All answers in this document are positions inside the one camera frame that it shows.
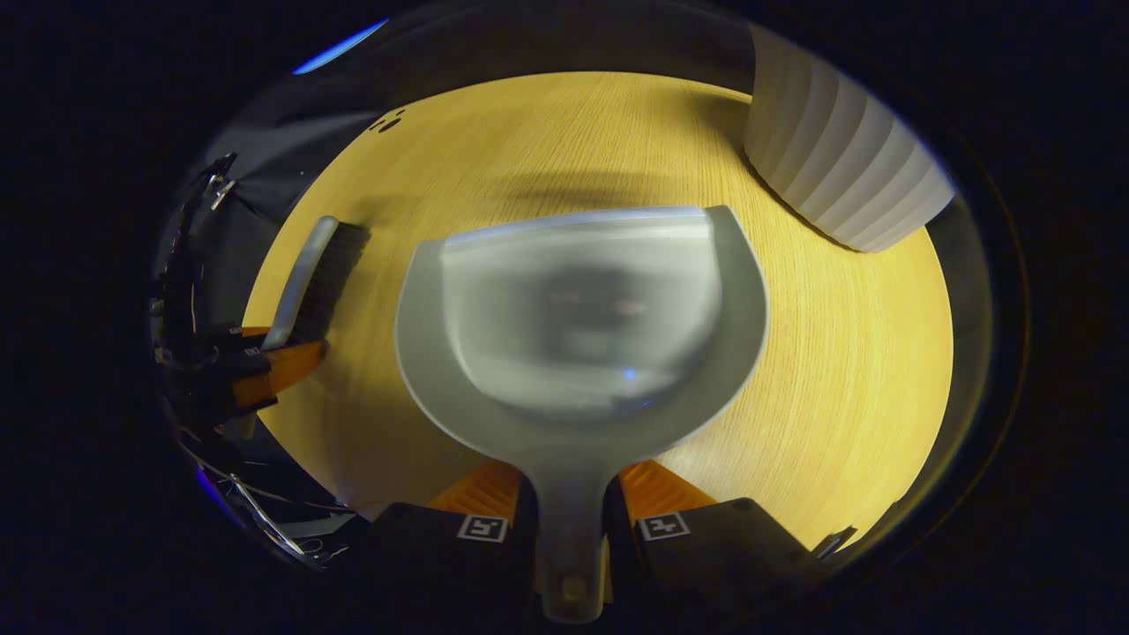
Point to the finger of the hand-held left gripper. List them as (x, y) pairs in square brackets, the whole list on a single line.
[(282, 370)]

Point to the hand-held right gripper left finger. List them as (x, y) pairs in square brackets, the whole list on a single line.
[(441, 564)]

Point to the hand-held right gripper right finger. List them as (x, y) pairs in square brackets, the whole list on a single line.
[(714, 556)]

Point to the small white broom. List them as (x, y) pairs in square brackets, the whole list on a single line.
[(317, 273)]

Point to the white dustpan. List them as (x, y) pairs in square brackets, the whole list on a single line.
[(582, 353)]

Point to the wooden desktop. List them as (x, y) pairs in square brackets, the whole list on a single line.
[(838, 370)]

